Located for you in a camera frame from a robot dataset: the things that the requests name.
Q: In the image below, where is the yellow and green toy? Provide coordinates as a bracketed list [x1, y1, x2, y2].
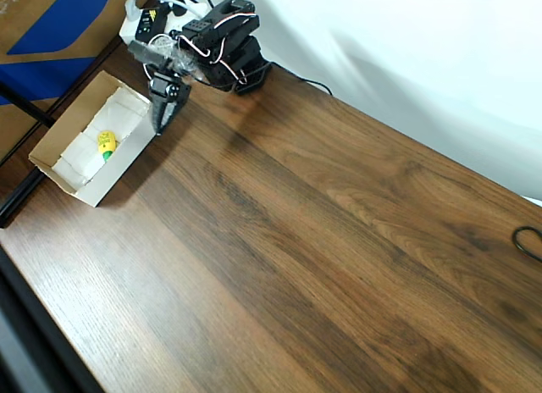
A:
[96, 130, 119, 163]

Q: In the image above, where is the white cardboard box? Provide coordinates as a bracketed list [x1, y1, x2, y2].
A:
[28, 69, 156, 208]

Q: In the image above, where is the black adapter with yellow label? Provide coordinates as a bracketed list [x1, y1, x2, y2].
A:
[135, 6, 171, 42]

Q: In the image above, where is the white power strip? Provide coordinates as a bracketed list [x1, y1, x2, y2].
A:
[119, 0, 213, 45]

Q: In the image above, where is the white crumpled paper lining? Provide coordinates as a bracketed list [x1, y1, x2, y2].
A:
[51, 87, 152, 186]

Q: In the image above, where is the black metal bar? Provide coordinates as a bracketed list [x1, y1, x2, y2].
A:
[0, 82, 57, 128]

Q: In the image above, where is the plastic-wrapped black camera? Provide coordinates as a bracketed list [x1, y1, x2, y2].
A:
[127, 34, 199, 80]

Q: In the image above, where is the thin black cable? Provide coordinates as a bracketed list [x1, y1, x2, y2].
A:
[268, 61, 335, 97]

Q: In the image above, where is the black cable loop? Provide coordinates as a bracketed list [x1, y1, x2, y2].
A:
[512, 225, 542, 263]

